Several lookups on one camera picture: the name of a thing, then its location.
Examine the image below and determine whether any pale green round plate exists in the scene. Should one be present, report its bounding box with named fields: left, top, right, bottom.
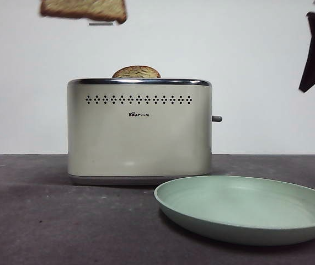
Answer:
left=153, top=175, right=315, bottom=247

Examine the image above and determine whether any large toasted bread slice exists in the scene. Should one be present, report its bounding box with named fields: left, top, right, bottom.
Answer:
left=40, top=0, right=128, bottom=25

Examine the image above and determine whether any small toasted bread slice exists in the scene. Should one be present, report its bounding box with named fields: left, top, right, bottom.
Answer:
left=111, top=65, right=162, bottom=79

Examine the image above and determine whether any cream toaster with chrome top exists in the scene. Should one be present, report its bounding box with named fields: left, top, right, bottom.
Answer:
left=66, top=78, right=213, bottom=186

